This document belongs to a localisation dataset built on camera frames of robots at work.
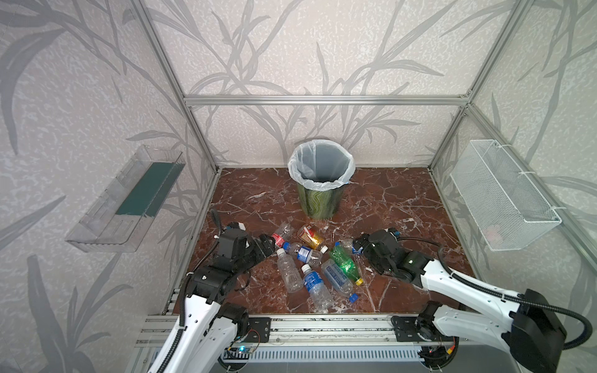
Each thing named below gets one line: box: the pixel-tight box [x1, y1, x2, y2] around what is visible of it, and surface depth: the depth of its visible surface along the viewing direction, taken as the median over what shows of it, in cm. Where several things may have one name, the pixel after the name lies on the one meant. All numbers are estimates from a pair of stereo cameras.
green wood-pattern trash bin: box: [297, 183, 346, 220], surface depth 91 cm
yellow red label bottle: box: [296, 223, 329, 254], surface depth 91 cm
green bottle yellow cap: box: [328, 245, 365, 286], surface depth 86 cm
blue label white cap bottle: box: [300, 264, 335, 313], surface depth 81 cm
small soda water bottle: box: [282, 241, 324, 269], surface depth 88 cm
